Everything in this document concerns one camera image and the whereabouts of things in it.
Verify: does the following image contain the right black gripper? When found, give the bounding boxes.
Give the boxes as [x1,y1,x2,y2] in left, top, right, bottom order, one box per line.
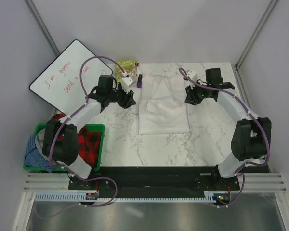
[184,81,210,106]

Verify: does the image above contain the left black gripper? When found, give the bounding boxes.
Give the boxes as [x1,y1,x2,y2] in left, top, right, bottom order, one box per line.
[108,83,136,109]

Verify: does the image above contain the white long sleeve shirt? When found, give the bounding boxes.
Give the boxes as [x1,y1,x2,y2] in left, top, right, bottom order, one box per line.
[138,74,190,135]

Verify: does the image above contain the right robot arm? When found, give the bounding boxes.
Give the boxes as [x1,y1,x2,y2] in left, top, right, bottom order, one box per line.
[179,68,272,190]

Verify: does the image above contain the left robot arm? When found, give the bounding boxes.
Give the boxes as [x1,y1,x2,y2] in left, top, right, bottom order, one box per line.
[42,75,136,189]

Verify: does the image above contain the purple marker pen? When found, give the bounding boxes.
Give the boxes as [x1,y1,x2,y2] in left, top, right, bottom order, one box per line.
[136,74,143,88]

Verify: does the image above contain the green paperback book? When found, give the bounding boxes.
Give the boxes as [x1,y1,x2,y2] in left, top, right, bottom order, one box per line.
[114,59,136,80]

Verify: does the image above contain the red black plaid shirt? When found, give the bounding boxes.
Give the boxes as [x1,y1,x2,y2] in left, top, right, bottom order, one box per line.
[42,113,105,170]

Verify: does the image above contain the green plastic bin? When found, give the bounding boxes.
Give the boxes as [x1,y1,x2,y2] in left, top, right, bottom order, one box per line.
[33,123,105,172]

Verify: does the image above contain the white whiteboard with red writing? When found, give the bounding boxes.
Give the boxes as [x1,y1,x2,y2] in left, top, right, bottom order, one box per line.
[29,40,113,114]

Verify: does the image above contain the grey shirt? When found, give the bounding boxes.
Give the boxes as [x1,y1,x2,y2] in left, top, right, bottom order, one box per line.
[35,129,49,160]

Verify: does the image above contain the blue checked shirt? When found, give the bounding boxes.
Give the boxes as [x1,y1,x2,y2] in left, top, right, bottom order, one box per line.
[23,135,54,173]

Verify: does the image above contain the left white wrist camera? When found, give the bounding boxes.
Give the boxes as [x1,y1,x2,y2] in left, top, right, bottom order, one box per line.
[120,77,135,93]

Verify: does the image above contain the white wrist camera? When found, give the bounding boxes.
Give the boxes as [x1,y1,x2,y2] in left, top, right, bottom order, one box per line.
[120,77,135,93]
[185,70,198,83]

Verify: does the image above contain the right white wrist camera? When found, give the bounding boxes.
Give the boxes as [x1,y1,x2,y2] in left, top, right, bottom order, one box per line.
[185,70,198,83]

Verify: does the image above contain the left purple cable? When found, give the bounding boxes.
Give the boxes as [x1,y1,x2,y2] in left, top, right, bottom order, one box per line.
[48,55,128,180]

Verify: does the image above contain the purple cable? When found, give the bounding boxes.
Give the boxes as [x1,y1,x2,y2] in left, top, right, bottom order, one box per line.
[48,55,128,180]
[178,67,272,193]

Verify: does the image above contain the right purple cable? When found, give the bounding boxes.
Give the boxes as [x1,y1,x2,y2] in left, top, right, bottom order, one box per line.
[178,67,272,193]

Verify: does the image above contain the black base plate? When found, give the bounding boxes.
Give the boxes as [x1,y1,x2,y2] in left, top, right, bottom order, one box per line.
[68,166,240,197]

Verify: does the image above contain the white slotted cable duct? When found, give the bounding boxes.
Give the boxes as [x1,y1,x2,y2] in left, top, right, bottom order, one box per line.
[35,192,230,203]

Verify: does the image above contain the aluminium rail frame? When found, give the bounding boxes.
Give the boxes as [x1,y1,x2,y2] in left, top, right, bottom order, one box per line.
[24,173,78,192]

